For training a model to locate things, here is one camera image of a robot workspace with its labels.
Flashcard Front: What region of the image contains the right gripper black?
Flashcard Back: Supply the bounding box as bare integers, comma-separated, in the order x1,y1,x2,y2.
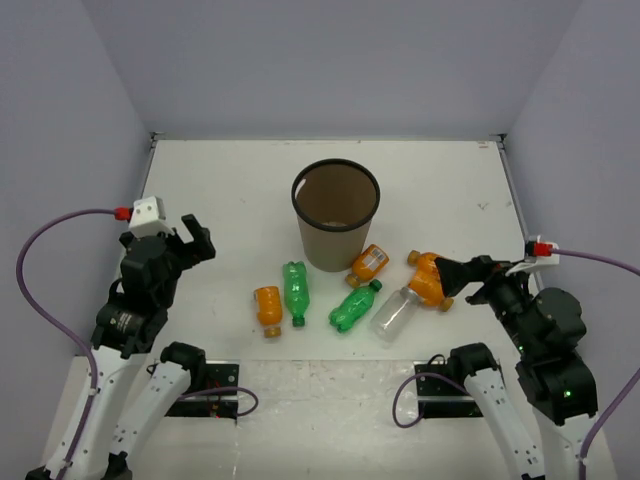
435,250,537,353

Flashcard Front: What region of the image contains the green bottle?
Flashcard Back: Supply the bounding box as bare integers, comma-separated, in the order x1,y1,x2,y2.
328,279,383,333
282,261,310,328

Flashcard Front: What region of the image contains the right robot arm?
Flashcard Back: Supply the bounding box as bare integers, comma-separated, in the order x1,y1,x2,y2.
435,256,598,479

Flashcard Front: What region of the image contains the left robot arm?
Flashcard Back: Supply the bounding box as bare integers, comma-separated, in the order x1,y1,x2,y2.
26,214,216,479

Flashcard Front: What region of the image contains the brown cardboard bin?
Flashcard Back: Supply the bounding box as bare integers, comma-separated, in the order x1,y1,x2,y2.
291,158,381,272

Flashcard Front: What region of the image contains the clear plastic bottle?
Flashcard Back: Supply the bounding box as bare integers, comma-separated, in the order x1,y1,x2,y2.
370,287,421,344

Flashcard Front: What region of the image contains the orange bottle with label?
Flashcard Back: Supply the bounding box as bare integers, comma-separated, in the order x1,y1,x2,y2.
345,244,389,288

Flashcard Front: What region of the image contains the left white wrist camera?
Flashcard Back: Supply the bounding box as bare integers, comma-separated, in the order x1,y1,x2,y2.
129,196,172,238

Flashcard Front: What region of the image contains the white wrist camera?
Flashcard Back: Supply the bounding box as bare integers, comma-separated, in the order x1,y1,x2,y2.
506,235,560,276
129,196,172,238

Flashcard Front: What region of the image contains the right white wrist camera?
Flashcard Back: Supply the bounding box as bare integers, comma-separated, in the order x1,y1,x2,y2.
506,235,560,276

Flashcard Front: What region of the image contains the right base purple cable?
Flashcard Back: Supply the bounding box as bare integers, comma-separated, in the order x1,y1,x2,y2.
391,372,471,429

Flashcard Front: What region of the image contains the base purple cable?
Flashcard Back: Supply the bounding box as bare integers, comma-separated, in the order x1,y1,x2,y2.
391,372,471,429
177,386,260,418

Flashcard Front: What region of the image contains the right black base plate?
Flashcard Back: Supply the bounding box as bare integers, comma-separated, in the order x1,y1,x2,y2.
415,377,482,419

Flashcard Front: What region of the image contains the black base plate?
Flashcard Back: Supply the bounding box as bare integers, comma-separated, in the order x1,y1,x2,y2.
415,377,482,419
165,360,240,420

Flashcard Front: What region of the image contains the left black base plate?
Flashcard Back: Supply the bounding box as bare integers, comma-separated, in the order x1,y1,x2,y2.
165,360,240,420

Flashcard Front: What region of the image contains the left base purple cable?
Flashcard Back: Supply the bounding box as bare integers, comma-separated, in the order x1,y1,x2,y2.
177,386,260,418

